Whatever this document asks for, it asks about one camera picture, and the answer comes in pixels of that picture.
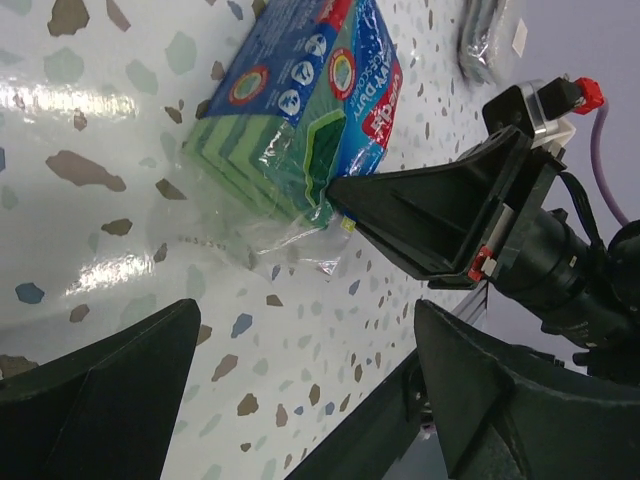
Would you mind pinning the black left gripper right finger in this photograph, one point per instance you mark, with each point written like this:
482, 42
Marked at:
502, 412

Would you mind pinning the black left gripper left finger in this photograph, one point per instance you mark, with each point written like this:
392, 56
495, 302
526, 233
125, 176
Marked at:
106, 411

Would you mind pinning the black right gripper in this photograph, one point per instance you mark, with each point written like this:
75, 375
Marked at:
551, 259

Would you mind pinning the green sponge pack blue label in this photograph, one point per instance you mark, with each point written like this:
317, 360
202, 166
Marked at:
310, 97

